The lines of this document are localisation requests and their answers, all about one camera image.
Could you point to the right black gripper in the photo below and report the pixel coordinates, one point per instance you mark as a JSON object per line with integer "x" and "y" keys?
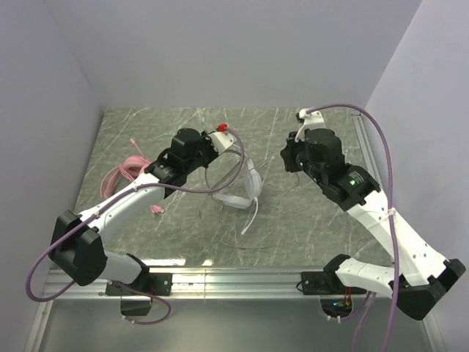
{"x": 290, "y": 155}

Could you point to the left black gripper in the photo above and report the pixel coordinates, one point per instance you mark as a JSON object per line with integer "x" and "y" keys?
{"x": 208, "y": 147}

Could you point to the white headphones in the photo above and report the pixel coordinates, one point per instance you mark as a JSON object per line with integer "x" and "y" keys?
{"x": 247, "y": 190}

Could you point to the pink headphones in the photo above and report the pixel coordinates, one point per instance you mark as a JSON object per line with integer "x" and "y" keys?
{"x": 129, "y": 169}

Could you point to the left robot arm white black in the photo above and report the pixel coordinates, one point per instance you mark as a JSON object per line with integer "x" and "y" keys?
{"x": 80, "y": 237}

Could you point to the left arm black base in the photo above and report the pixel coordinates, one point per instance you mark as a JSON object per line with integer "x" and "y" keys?
{"x": 137, "y": 298}

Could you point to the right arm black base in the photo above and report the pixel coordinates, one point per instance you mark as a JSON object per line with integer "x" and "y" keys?
{"x": 335, "y": 298}

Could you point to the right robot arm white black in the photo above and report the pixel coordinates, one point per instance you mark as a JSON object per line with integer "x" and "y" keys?
{"x": 424, "y": 275}

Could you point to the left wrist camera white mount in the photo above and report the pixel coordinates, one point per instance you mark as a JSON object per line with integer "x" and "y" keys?
{"x": 222, "y": 139}

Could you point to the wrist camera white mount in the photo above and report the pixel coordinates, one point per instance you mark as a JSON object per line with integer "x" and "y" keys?
{"x": 222, "y": 139}
{"x": 308, "y": 121}

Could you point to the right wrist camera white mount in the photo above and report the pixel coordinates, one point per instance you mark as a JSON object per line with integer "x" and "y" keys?
{"x": 308, "y": 121}

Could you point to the aluminium right side rail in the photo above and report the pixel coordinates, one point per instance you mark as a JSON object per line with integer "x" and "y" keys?
{"x": 362, "y": 244}

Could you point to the aluminium rail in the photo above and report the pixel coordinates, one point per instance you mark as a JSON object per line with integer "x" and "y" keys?
{"x": 362, "y": 244}
{"x": 203, "y": 282}

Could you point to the aluminium front rail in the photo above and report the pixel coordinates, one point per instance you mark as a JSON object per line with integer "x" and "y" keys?
{"x": 203, "y": 282}

